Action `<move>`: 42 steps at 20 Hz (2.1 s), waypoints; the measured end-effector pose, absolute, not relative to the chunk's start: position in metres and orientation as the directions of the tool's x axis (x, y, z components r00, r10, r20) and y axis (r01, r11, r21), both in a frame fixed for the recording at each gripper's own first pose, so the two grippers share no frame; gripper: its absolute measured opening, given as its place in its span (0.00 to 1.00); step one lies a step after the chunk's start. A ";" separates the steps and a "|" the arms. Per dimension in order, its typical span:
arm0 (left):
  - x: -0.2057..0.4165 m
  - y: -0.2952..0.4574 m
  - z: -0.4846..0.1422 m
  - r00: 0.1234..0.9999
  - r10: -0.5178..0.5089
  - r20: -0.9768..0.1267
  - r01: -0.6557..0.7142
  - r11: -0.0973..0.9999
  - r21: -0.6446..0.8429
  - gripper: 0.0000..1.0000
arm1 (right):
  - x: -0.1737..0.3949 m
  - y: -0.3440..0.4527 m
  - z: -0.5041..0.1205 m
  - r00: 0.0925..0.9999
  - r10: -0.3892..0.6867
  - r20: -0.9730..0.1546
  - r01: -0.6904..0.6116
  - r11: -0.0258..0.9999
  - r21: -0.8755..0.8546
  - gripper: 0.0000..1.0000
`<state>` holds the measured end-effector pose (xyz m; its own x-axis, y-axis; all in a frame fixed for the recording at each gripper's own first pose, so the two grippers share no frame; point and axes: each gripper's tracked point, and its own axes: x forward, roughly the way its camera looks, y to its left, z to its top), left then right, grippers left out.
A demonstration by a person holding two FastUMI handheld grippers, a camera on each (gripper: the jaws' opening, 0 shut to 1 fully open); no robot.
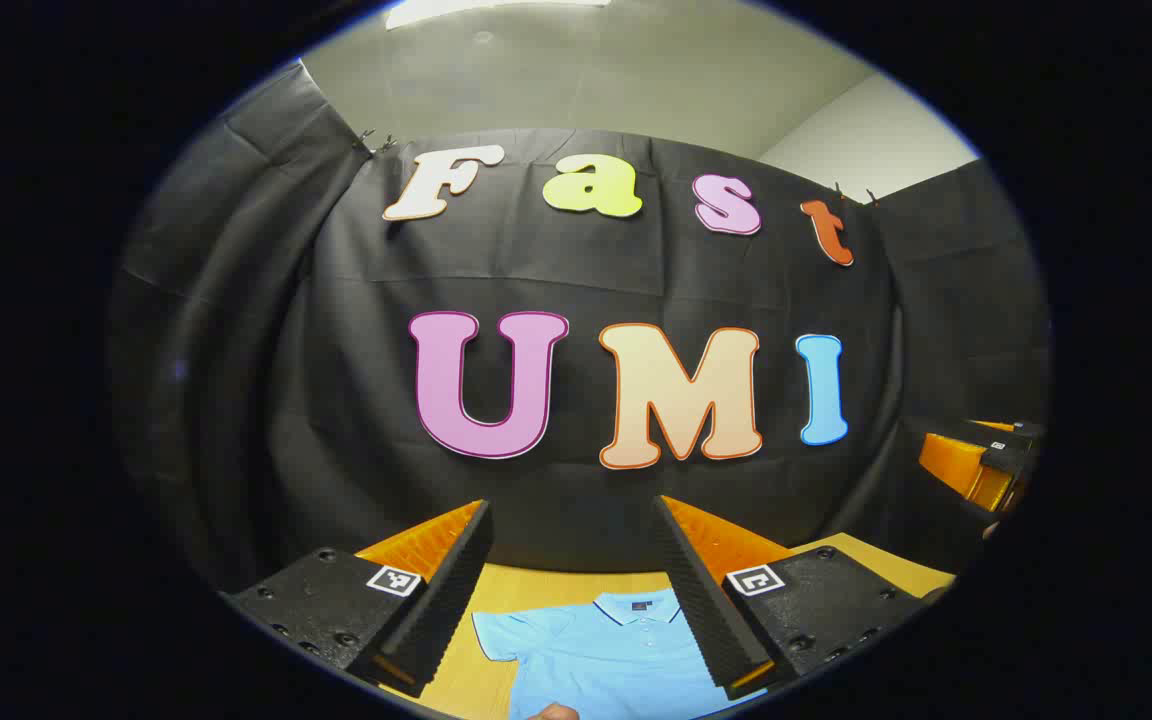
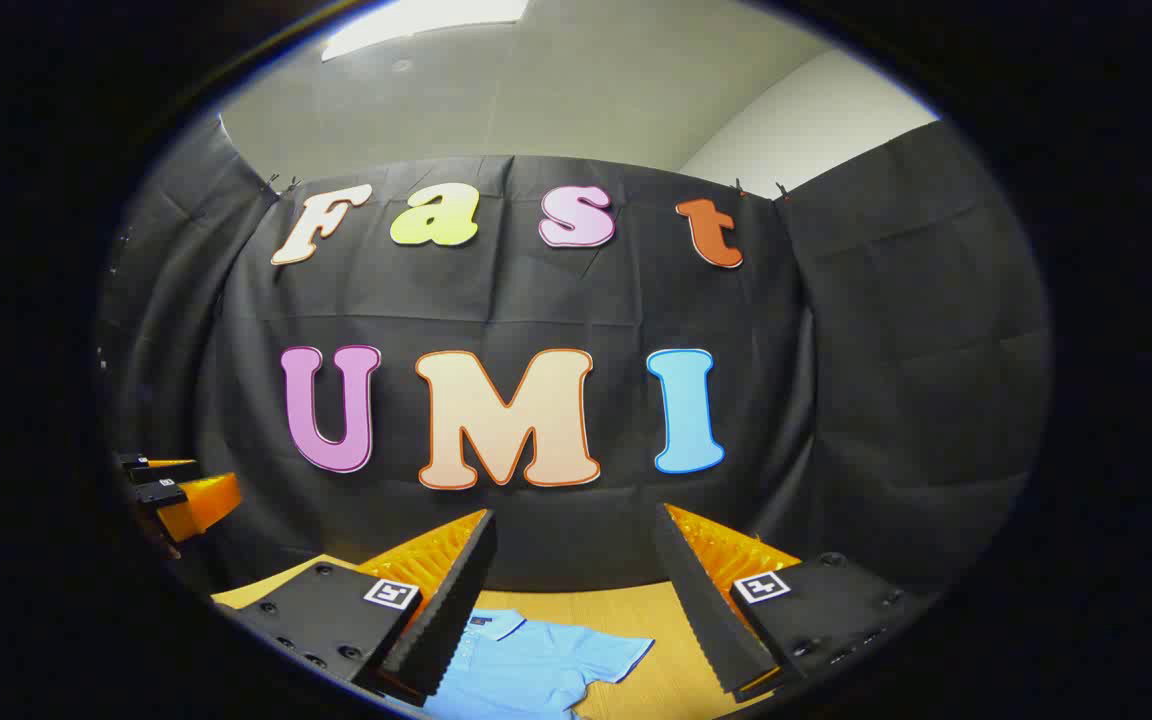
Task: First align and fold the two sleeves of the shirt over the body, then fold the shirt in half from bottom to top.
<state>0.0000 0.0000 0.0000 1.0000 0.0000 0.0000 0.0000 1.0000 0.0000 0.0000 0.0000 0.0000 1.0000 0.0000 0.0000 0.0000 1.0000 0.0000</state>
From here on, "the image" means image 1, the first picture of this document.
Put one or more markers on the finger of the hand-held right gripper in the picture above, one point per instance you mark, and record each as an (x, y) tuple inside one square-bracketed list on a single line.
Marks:
[(956, 465)]

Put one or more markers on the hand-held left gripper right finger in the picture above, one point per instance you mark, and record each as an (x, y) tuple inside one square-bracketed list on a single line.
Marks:
[(701, 610)]

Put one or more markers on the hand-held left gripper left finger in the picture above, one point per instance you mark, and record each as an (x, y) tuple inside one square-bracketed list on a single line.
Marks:
[(446, 600)]

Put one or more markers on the light blue T-shirt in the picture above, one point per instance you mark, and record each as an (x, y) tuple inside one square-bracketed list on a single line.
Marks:
[(596, 660)]

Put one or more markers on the black backdrop cloth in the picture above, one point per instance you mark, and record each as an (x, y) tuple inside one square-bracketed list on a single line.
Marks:
[(336, 400)]

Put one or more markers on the small metal cloth clip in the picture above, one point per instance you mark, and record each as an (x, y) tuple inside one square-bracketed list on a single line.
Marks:
[(840, 189), (367, 137)]

